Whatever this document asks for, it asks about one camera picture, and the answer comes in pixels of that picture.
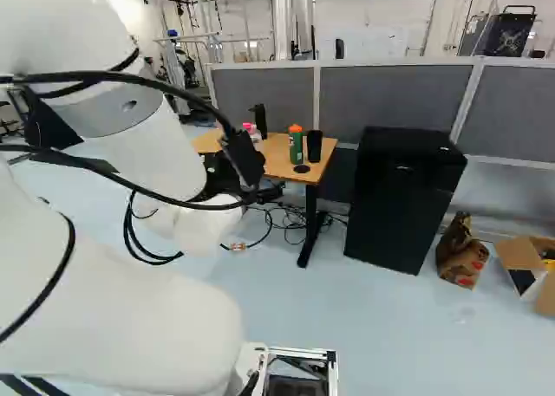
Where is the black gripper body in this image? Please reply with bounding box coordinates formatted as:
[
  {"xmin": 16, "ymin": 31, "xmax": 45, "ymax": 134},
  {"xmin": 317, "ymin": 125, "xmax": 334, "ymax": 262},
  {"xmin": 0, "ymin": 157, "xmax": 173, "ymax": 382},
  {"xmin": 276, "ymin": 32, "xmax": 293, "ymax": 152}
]
[{"xmin": 219, "ymin": 128, "xmax": 267, "ymax": 192}]

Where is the brown paper bag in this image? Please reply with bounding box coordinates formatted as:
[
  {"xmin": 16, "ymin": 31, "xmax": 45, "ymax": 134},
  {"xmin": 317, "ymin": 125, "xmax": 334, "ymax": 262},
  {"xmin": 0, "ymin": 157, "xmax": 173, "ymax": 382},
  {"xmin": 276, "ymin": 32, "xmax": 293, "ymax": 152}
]
[{"xmin": 434, "ymin": 210, "xmax": 491, "ymax": 291}]

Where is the green bottle with orange cap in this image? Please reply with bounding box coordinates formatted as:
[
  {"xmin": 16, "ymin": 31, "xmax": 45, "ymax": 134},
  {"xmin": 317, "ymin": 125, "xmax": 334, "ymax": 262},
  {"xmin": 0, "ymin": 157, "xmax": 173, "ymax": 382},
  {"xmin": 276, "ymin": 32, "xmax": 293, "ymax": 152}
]
[{"xmin": 288, "ymin": 123, "xmax": 305, "ymax": 165}]

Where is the tall black bottle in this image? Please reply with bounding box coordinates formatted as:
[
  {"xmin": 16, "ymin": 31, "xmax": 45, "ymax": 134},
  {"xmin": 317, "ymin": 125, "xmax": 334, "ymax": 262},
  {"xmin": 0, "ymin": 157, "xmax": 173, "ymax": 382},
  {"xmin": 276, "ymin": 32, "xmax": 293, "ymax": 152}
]
[{"xmin": 248, "ymin": 103, "xmax": 268, "ymax": 141}]

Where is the wooden table with black legs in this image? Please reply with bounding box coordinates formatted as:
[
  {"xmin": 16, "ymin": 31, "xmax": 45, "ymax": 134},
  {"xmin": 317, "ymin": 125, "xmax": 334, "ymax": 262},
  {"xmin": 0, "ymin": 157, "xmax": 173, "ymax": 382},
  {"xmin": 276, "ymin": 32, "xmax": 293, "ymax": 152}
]
[{"xmin": 190, "ymin": 129, "xmax": 339, "ymax": 269}]

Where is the black cabinet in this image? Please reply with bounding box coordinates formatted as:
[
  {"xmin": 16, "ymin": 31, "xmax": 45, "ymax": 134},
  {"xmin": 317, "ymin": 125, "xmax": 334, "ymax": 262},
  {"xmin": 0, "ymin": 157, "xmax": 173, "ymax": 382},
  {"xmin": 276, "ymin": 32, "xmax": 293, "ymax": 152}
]
[{"xmin": 343, "ymin": 126, "xmax": 468, "ymax": 277}]

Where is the open cardboard box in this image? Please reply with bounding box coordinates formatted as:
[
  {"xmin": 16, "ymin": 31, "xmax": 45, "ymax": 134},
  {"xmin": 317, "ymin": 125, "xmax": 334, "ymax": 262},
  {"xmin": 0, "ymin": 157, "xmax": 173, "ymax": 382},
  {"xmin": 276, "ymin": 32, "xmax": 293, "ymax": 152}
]
[{"xmin": 494, "ymin": 235, "xmax": 555, "ymax": 317}]

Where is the grey office partition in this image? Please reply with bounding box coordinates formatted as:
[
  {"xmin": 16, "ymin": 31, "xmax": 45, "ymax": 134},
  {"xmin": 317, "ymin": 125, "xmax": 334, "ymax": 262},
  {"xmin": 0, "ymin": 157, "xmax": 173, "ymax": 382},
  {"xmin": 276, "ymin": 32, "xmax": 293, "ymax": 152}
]
[{"xmin": 209, "ymin": 56, "xmax": 555, "ymax": 172}]

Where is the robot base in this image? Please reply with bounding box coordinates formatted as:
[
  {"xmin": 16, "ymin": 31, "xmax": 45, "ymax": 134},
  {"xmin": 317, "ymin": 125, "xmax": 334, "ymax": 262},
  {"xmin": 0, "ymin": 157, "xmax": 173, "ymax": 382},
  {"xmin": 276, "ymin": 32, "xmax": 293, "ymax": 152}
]
[{"xmin": 242, "ymin": 342, "xmax": 340, "ymax": 396}]

